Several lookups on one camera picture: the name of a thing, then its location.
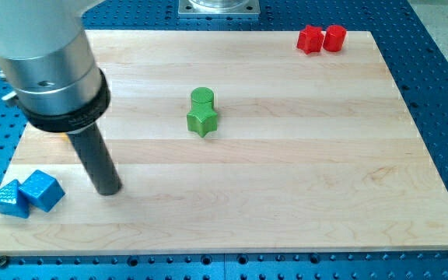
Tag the green star block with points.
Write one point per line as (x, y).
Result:
(202, 119)

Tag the green cylinder block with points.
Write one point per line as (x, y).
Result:
(202, 98)

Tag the red star block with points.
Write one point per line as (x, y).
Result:
(310, 39)

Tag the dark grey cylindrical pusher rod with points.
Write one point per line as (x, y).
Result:
(92, 151)

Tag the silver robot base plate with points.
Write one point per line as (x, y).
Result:
(218, 8)

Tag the red cylinder block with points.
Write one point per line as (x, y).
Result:
(334, 38)

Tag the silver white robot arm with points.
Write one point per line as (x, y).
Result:
(46, 58)

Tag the light wooden board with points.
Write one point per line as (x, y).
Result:
(313, 152)

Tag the blue cube block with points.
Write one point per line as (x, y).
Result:
(42, 190)

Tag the blue triangular block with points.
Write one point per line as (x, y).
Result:
(13, 202)

